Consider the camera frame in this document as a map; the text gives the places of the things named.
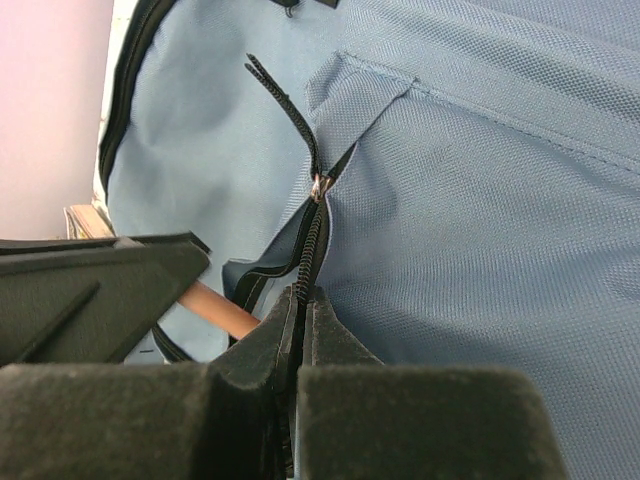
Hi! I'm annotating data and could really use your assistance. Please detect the blue student backpack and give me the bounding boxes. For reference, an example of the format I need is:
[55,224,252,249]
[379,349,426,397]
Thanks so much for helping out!
[100,1,639,479]

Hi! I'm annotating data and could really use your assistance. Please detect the yellow illustrated book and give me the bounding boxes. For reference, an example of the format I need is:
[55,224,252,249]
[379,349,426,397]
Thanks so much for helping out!
[64,204,114,240]

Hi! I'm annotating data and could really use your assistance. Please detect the orange pencil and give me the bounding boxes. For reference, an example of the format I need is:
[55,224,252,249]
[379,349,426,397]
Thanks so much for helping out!
[179,282,260,340]

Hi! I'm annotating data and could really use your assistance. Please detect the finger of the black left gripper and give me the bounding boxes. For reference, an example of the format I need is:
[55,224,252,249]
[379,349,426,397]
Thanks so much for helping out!
[1,233,210,365]

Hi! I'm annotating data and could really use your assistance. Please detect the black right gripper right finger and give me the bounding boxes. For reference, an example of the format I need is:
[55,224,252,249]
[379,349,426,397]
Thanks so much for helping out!
[297,291,567,479]

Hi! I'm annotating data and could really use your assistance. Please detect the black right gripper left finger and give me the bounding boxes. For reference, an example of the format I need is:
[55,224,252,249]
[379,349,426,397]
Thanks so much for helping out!
[1,289,297,479]

